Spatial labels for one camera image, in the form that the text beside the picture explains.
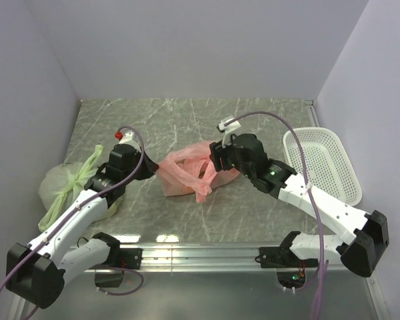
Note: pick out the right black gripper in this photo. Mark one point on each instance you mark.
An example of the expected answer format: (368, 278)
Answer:
(218, 151)

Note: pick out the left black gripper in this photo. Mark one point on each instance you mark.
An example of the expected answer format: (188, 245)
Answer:
(150, 168)

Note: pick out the pink plastic bag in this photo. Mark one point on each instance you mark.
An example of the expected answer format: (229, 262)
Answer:
(190, 171)

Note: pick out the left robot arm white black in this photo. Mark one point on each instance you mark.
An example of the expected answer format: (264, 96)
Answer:
(39, 271)

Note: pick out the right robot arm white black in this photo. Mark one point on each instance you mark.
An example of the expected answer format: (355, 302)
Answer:
(359, 240)

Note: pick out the green plastic bag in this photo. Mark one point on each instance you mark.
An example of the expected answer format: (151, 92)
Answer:
(63, 184)

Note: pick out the white perforated plastic basket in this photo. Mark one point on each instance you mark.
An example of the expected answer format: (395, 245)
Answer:
(328, 165)

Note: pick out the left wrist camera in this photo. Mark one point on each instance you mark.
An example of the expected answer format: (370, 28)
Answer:
(128, 138)

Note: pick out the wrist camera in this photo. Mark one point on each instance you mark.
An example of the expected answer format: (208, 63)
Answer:
(227, 127)
(128, 138)

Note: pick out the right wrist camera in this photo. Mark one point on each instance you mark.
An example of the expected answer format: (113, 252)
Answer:
(227, 127)

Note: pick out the aluminium rail frame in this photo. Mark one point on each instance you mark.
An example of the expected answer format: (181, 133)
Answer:
(210, 258)

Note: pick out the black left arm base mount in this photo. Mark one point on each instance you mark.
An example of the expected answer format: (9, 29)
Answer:
(129, 258)

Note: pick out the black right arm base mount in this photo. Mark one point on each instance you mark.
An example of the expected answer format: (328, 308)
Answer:
(290, 269)

